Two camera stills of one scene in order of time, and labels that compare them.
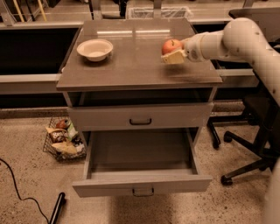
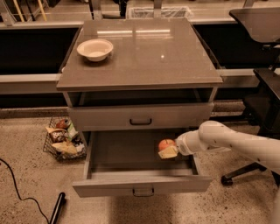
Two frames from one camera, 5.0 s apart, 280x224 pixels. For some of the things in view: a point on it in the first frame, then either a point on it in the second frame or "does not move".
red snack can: (62, 123) does not move
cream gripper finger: (174, 58) to (170, 152)
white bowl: (95, 50) does not move
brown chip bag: (58, 135) does not move
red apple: (171, 45) to (165, 143)
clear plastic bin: (176, 12) does not move
